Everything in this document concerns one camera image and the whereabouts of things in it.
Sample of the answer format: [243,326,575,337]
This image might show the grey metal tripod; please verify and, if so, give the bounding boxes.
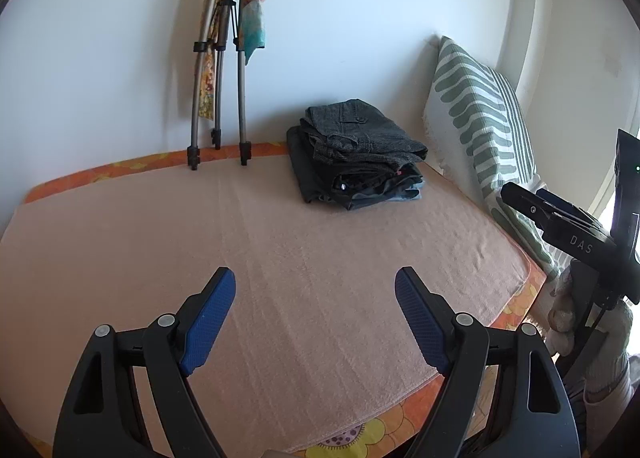
[186,0,252,171]

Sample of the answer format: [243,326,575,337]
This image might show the blue folded jeans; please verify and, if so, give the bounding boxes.
[345,178,426,211]

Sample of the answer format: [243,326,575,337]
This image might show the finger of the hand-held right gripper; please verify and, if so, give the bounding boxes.
[501,182,613,244]
[536,188,608,230]

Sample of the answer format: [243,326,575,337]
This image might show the person's right hand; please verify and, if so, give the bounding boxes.
[547,265,633,391]

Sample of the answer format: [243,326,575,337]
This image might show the orange floral mattress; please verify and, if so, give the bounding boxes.
[24,140,548,458]

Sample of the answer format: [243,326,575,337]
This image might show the colourful patterned scarf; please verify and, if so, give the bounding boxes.
[197,0,267,119]

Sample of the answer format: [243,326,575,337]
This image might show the dark grey folded garment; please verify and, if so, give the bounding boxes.
[286,125,351,205]

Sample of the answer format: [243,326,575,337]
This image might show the grey tweed short pants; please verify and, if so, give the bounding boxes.
[305,98,429,169]

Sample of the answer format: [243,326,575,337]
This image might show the green striped white pillow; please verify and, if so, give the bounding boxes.
[424,35,566,279]

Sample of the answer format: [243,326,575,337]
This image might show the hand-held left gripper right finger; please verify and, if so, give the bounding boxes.
[394,266,577,458]

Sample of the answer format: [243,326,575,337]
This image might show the pink blanket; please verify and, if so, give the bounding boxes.
[0,155,533,456]

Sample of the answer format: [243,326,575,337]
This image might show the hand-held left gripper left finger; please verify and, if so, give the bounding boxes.
[52,266,237,458]

